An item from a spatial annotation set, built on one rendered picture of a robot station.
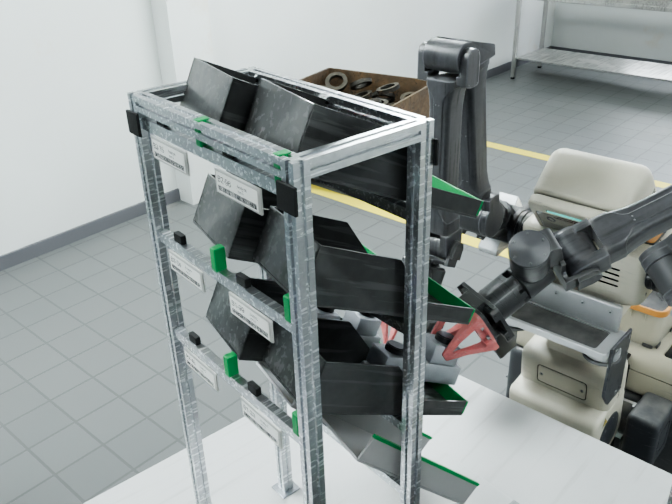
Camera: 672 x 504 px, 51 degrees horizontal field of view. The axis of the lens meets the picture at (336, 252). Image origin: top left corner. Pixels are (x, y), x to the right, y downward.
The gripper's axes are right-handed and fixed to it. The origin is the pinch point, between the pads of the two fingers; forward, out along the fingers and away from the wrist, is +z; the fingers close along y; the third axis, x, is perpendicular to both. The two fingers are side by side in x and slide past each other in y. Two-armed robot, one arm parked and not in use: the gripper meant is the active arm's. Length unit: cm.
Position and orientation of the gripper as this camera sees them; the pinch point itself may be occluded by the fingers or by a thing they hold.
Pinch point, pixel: (441, 346)
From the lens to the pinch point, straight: 107.4
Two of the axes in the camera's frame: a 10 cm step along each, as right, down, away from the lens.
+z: -7.8, 6.2, -0.5
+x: 5.3, 7.0, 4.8
